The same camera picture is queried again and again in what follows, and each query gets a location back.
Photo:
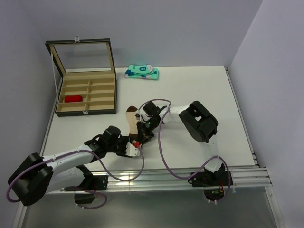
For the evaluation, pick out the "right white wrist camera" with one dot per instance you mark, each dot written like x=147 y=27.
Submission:
x=138 y=117

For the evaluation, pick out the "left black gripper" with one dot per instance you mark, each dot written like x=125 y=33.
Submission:
x=125 y=139

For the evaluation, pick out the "aluminium front rail frame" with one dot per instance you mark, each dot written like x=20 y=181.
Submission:
x=251 y=200

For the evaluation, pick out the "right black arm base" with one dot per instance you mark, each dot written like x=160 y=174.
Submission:
x=213 y=188

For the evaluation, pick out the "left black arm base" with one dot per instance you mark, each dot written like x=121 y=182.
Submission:
x=90 y=190

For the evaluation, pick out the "black compartment organizer box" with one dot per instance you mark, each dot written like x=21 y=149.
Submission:
x=87 y=68

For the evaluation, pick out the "teal patterned folded socks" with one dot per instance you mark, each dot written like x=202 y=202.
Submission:
x=142 y=72

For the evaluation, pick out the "beige brown striped sock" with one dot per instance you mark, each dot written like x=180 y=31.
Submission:
x=132 y=122

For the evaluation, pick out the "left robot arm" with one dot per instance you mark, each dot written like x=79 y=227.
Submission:
x=38 y=175

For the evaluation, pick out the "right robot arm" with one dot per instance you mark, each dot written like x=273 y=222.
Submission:
x=200 y=124

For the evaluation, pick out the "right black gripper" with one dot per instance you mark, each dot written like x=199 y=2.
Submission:
x=144 y=135

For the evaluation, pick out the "red sock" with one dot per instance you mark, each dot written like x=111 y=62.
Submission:
x=73 y=98

